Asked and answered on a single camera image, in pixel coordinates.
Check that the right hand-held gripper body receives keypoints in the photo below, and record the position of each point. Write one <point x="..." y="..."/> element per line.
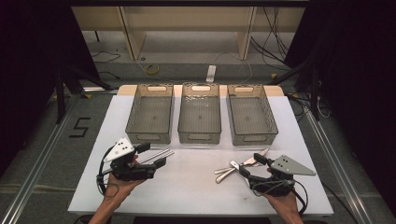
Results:
<point x="288" y="168"/>

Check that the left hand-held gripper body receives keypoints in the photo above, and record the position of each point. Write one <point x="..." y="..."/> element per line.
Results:
<point x="120" y="149"/>

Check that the metal knife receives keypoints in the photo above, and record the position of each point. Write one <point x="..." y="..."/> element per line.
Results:
<point x="265" y="151"/>

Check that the metal chopstick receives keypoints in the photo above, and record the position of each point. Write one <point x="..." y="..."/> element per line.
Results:
<point x="166" y="154"/>
<point x="152" y="156"/>

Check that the metal fork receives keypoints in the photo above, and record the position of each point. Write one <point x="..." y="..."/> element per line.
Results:
<point x="222" y="170"/>

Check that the smoky clear plastic bin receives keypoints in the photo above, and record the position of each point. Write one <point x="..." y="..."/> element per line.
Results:
<point x="250" y="116"/>
<point x="200" y="115"/>
<point x="151" y="115"/>

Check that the person's right hand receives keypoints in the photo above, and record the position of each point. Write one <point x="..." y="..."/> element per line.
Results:
<point x="285" y="203"/>

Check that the person's left hand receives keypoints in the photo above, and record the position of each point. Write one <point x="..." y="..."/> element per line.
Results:
<point x="120" y="188"/>

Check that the black metal stand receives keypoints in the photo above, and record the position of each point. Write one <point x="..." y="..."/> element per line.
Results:
<point x="60" y="99"/>
<point x="315" y="93"/>

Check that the white power strip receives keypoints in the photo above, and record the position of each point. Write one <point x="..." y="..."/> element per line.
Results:
<point x="211" y="73"/>

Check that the black curtain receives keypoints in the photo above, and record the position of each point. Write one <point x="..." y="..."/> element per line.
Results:
<point x="25" y="62"/>
<point x="358" y="77"/>

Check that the light wooden desk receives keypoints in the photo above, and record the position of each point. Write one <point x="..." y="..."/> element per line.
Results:
<point x="186" y="18"/>

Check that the aluminium floor rail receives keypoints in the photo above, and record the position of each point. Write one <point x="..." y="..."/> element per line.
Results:
<point x="339" y="174"/>
<point x="31" y="182"/>

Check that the short aluminium rail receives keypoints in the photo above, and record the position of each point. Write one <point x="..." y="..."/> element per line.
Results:
<point x="99" y="89"/>

